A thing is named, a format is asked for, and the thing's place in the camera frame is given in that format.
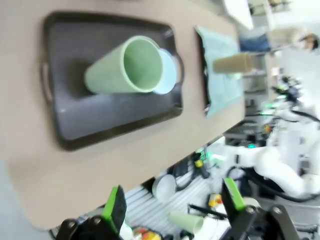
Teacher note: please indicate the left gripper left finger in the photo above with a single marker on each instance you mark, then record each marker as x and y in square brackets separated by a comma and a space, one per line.
[117, 207]

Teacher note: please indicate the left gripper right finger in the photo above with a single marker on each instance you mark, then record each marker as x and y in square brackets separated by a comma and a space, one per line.
[233, 200]

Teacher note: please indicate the teal cloth mat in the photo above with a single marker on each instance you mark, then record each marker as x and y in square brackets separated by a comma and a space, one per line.
[225, 90]

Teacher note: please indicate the tall light green cup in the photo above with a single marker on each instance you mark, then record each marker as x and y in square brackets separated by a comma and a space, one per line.
[105, 77]

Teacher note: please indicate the tall brown cup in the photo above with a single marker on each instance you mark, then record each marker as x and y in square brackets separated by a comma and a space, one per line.
[232, 63]

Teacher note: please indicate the light blue bowl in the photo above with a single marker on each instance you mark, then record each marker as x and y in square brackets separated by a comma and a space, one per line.
[167, 75]

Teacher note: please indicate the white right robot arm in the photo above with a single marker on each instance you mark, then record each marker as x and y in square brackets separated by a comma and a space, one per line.
[275, 170]

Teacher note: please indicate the yellow red stop button box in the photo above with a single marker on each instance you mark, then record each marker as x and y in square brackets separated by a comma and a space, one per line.
[215, 200]

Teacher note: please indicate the black yellow handheld device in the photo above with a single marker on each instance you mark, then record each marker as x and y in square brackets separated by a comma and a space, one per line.
[200, 165]

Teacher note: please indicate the spare white bowl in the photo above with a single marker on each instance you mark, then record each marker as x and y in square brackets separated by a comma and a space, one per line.
[163, 187]

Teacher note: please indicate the spare light green cup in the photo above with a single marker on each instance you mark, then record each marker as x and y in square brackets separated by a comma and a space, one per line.
[185, 220]

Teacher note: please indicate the person in white hoodie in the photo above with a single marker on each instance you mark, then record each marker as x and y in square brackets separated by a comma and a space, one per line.
[237, 12]

